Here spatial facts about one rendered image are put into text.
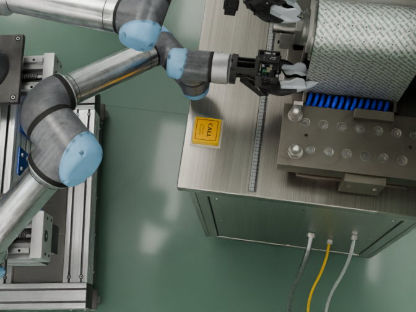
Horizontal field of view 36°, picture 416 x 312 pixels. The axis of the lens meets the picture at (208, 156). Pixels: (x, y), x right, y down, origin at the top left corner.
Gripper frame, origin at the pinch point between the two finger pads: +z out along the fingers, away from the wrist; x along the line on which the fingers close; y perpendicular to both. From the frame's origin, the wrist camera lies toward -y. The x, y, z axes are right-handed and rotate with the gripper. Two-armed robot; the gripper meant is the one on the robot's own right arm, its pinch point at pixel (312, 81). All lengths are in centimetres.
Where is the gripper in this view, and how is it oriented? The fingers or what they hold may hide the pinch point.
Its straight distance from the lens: 157.0
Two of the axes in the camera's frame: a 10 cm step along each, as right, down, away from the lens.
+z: 9.9, 1.2, -0.9
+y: -0.6, -2.8, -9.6
